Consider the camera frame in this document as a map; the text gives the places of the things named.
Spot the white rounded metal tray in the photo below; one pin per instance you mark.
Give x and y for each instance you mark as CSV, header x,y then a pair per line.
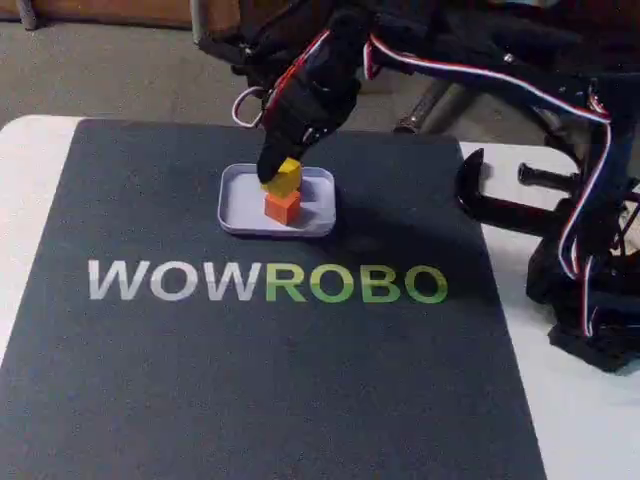
x,y
240,200

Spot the dark WOWROBO desk mat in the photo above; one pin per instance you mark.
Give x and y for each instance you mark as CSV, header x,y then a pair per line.
x,y
200,380

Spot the grey metal furniture leg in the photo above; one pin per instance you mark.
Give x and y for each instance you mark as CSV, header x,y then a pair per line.
x,y
29,12
200,20

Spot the black square camera box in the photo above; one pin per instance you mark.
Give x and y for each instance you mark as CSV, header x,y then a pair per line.
x,y
255,40

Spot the yellow wooden cube block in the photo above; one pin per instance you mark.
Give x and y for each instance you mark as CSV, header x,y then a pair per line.
x,y
286,180

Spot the chrome office chair base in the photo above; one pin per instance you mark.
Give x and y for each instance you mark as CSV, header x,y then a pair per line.
x,y
425,107

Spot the black table clamp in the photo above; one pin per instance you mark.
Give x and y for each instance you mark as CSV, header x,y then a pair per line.
x,y
500,205

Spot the orange wooden cube block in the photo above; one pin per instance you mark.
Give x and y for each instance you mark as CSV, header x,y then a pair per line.
x,y
282,206

